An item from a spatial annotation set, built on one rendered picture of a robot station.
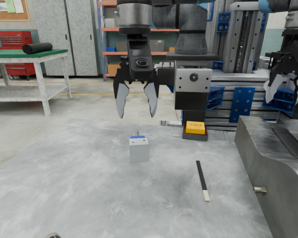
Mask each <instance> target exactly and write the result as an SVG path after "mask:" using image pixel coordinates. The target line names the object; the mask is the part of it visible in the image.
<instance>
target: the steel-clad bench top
mask: <svg viewBox="0 0 298 238"><path fill-rule="evenodd" d="M135 130H138V131H139V135H140V136H145V138H147V139H148V143H149V161H144V162H130V147H129V139H130V137H131V136H135ZM207 133H208V140H207V141H200V140H190V139H182V138H183V127H168V126H157V125H146V124H135V123H124V122H112V121H101V120H90V119H75V118H71V119H69V120H68V121H66V122H65V123H63V124H62V125H60V126H59V127H57V128H56V129H54V130H53V131H51V132H50V133H49V134H47V135H45V136H44V137H42V138H41V139H39V140H38V141H36V142H35V143H33V144H32V145H30V146H29V147H28V148H26V149H25V150H23V151H22V152H20V153H19V154H17V155H16V156H14V157H13V158H11V159H10V160H8V161H7V162H5V163H4V164H2V165H1V166H0V238H44V237H45V236H46V235H47V234H49V233H52V232H56V233H58V234H59V235H60V237H61V238H273V236H272V234H271V231H270V229H269V226H268V224H267V221H266V219H265V216H264V214H263V211H262V209H261V206H260V204H259V201H258V199H257V196H256V194H255V193H254V192H253V186H252V184H251V181H250V179H249V176H248V174H247V172H246V169H245V166H244V164H243V162H242V159H241V157H240V154H239V152H238V149H237V146H236V144H235V141H234V140H235V135H236V132H229V131H218V130H207ZM196 161H200V164H201V168H202V172H203V176H204V180H205V183H206V187H207V190H208V194H209V198H210V201H209V202H207V201H205V199H204V194H203V190H202V185H201V181H200V176H199V173H198V168H197V164H196Z"/></svg>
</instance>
